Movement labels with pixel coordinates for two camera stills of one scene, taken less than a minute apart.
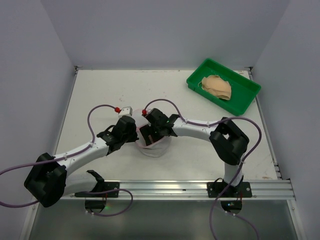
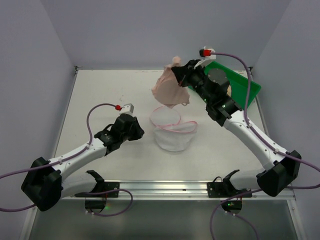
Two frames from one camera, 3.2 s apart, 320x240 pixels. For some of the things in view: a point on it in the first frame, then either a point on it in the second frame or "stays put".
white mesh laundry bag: (156, 149) -> (171, 134)
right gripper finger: (149, 135) -> (182, 73)
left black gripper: (130, 135) stays put
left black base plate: (102, 187) stays put
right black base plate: (215, 189) stays put
